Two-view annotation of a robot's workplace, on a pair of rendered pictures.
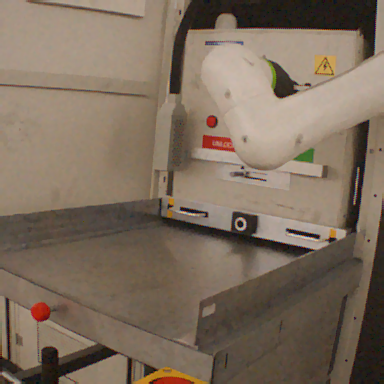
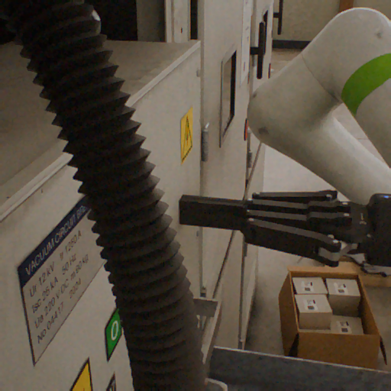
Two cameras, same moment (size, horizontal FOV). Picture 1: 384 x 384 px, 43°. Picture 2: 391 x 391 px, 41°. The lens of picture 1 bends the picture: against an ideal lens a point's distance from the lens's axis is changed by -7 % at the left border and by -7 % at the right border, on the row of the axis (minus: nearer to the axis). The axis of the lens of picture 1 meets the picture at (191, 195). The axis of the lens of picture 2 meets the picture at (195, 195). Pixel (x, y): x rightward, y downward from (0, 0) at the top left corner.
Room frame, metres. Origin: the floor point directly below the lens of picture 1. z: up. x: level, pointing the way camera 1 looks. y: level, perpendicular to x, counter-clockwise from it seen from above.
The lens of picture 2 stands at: (1.41, 0.22, 1.50)
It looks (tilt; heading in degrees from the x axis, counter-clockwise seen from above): 26 degrees down; 248
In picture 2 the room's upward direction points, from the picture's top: straight up
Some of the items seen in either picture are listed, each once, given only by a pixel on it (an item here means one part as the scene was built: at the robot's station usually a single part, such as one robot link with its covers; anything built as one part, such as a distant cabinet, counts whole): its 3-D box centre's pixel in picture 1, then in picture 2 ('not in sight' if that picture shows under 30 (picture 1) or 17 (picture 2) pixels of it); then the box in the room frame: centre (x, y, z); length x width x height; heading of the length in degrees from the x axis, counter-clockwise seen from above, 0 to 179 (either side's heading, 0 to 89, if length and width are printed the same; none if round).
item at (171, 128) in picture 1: (171, 136); not in sight; (1.37, 0.07, 1.09); 0.08 x 0.05 x 0.17; 146
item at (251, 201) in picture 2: not in sight; (295, 214); (1.12, -0.20, 1.23); 0.11 x 0.01 x 0.04; 145
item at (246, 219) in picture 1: (242, 223); not in sight; (1.29, -0.13, 0.90); 0.06 x 0.03 x 0.05; 56
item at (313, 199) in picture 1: (257, 122); (150, 352); (1.31, -0.15, 1.15); 0.48 x 0.01 x 0.48; 56
